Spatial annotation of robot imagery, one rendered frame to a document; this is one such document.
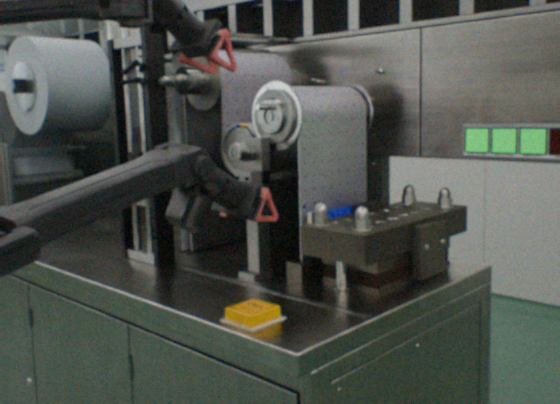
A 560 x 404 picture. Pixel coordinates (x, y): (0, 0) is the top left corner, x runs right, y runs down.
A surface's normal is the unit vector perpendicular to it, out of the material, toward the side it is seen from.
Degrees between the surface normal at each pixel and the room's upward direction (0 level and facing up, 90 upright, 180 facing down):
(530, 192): 90
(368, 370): 90
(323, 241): 90
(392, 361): 90
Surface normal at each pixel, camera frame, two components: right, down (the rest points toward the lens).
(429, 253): 0.72, 0.07
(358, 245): -0.69, 0.12
